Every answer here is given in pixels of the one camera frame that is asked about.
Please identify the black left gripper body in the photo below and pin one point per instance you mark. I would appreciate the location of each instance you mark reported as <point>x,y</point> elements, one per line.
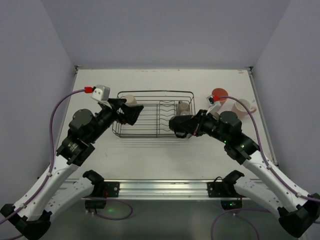
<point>120,110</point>

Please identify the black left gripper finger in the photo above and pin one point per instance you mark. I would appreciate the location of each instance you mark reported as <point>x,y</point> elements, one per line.
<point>131,113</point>
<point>116,103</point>

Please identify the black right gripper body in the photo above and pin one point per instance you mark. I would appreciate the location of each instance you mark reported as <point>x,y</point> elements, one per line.
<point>199,124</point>

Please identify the black mug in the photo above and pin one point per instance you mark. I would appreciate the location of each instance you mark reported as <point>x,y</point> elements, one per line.
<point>176,124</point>

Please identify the beige tall cup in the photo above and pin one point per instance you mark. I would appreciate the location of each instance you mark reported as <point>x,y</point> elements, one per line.
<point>130,100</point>

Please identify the cream cup brown band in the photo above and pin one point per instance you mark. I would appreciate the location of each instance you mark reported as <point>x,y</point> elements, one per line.
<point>215,115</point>

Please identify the pink faceted mug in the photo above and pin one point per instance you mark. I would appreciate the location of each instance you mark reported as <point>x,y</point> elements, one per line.
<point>242,107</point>

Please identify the salmon pink plastic cup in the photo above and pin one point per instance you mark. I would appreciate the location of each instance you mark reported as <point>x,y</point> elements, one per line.
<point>219,98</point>

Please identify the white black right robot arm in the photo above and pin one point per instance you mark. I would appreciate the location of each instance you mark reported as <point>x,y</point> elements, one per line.
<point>295,208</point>

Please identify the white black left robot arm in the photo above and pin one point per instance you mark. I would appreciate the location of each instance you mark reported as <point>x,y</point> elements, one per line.
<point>32,214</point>

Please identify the grey beige small mug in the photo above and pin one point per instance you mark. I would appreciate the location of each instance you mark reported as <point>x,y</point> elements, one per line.
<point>183,108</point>

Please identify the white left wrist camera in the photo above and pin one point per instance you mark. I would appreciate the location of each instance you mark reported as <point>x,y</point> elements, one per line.
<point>101,94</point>

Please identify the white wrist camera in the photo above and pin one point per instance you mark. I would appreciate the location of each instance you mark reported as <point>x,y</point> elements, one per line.
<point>213,105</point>
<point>101,94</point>

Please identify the grey wire dish rack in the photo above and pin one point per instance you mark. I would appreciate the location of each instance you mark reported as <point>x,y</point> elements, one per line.
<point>159,107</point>

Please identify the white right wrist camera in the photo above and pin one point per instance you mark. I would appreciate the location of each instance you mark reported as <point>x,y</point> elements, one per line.
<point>213,105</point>

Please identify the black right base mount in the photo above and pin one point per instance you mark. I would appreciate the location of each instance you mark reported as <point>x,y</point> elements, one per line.
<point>223,189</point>

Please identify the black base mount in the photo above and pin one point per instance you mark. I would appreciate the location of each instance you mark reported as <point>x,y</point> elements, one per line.
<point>223,189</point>
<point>104,189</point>

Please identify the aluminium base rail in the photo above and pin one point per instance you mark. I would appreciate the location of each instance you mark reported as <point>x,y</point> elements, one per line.
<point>162,189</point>

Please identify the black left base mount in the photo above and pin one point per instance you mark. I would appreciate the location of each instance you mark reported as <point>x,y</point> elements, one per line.
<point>104,189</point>

